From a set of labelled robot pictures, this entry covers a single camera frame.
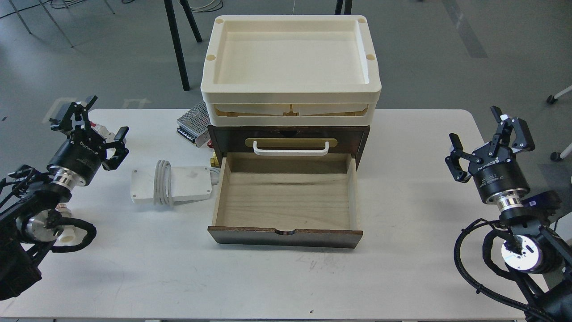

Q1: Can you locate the metal mesh power supply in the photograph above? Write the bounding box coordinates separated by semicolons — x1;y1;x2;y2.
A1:
177;101;210;148

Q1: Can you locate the white chair base caster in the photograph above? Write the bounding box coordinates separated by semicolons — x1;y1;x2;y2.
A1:
546;85;572;162

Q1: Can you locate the cream plastic stacked tray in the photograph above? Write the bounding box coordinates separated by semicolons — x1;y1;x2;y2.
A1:
201;15;382;127

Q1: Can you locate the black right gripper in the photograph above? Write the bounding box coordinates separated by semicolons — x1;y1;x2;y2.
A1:
445;106;535;204

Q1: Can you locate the metal white pipe valve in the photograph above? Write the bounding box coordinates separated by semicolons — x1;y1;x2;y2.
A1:
55;203;76;246

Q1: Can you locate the white red circuit breaker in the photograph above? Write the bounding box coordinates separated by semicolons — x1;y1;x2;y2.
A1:
90;122;116;143

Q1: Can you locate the open wooden drawer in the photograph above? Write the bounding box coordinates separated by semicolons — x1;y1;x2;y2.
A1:
208;153;363;249

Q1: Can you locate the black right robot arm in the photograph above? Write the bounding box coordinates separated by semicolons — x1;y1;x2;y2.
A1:
445;106;572;322

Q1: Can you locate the brass fitting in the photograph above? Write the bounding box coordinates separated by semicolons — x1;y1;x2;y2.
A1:
209;152;221;168

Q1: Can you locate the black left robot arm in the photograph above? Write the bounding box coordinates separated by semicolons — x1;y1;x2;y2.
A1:
0;96;129;300

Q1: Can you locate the white charger with cable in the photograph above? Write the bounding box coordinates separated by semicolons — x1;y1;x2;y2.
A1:
130;160;220;206

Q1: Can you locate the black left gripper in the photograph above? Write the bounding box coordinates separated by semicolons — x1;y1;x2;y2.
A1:
46;95;130;186

